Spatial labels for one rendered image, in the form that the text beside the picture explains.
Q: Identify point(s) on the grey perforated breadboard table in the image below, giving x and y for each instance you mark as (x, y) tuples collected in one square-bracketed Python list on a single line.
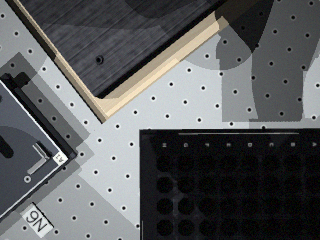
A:
[(262, 71)]

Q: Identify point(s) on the white label reading 9n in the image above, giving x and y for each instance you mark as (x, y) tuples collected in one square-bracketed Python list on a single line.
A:
[(36, 220)]

